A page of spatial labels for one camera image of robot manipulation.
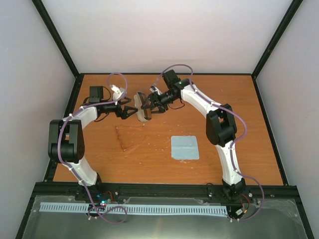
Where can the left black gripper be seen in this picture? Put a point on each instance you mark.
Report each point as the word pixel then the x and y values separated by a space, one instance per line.
pixel 123 115

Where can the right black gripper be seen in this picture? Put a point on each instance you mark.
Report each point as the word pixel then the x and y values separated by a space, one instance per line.
pixel 152 97

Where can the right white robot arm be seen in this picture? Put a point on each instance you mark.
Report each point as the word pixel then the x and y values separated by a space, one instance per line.
pixel 221 127

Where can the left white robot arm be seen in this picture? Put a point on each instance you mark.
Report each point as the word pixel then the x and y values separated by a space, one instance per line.
pixel 66 140

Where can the light blue cleaning cloth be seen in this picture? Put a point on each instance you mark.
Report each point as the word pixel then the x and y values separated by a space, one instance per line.
pixel 184 148

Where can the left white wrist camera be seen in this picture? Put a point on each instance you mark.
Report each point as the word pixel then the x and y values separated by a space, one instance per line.
pixel 118 93

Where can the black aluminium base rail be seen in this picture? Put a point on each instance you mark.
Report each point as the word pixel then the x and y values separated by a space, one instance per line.
pixel 207 193

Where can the light blue slotted cable duct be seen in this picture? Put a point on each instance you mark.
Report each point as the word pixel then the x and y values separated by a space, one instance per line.
pixel 141 210

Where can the black left frame post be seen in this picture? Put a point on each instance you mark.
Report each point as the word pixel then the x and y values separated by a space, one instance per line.
pixel 42 11

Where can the black frame post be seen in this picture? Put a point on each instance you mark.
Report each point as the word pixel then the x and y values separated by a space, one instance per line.
pixel 280 30
pixel 42 11

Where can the black right frame post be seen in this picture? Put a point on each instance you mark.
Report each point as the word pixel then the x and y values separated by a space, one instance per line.
pixel 280 30

